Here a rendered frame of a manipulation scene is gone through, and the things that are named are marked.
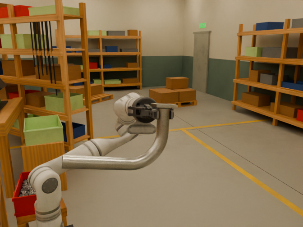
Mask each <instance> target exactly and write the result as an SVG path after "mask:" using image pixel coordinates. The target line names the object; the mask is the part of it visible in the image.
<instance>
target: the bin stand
mask: <svg viewBox="0 0 303 227"><path fill-rule="evenodd" d="M60 207H61V216H62V221H63V223H64V227H65V226H67V218H66V216H67V207H66V205H65V203H64V200H63V198H61V201H60ZM16 219H17V226H18V227H29V224H28V222H31V221H35V220H36V215H35V214H33V215H28V216H22V217H17V218H16Z"/></svg>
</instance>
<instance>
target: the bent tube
mask: <svg viewBox="0 0 303 227"><path fill-rule="evenodd" d="M151 106H152V107H156V108H158V110H159V111H160V116H159V119H157V126H156V137H155V140H154V143H153V144H152V146H151V147H150V149H149V150H148V151H147V152H145V153H144V154H142V155H140V156H137V157H132V158H127V157H107V156H87V155H66V154H63V156H62V164H61V168H62V169H96V170H138V169H141V168H144V167H146V166H148V165H150V164H151V163H153V162H154V161H155V160H156V159H157V158H158V157H159V156H160V155H161V153H162V152H163V150H164V148H165V146H166V143H167V140H168V134H169V120H170V109H171V108H178V105H176V104H161V103H151Z"/></svg>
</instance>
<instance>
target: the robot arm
mask: <svg viewBox="0 0 303 227"><path fill-rule="evenodd" d="M151 103H156V101H155V100H154V99H152V98H149V97H142V96H140V95H138V94H137V93H134V92H132V93H129V94H127V95H126V96H124V97H122V98H120V99H119V100H117V101H115V103H114V105H113V110H114V113H115V114H116V115H117V116H118V118H117V120H116V122H115V129H116V131H117V132H118V134H119V135H120V136H121V137H119V138H115V139H102V138H95V139H90V140H89V141H87V142H85V143H83V144H81V145H80V146H78V147H77V148H75V149H73V150H71V151H69V152H67V153H65V154H66V155H87V156H105V155H106V154H108V153H109V152H111V151H113V150H114V149H116V148H118V147H120V146H122V145H123V144H125V143H127V142H129V141H131V140H133V139H134V138H136V137H137V136H138V135H139V134H153V133H155V132H156V126H154V125H153V124H151V123H150V122H152V121H154V120H155V119H159V116H160V111H159V110H158V108H156V107H152V106H151ZM173 110H174V108H171V109H170V119H173V117H174V112H173ZM62 156H63V155H62ZM62 156H60V157H58V158H55V159H53V160H51V161H48V162H46V163H44V164H41V165H39V166H37V167H36V168H34V169H33V170H32V171H31V172H30V173H29V175H28V183H29V185H30V186H31V187H32V188H33V189H34V190H35V191H36V195H37V200H36V201H35V203H34V208H35V215H36V222H37V227H64V223H63V221H62V216H61V207H60V201H61V198H62V194H61V180H60V177H59V175H60V174H62V173H64V172H66V171H68V170H72V169H62V168H61V164H62Z"/></svg>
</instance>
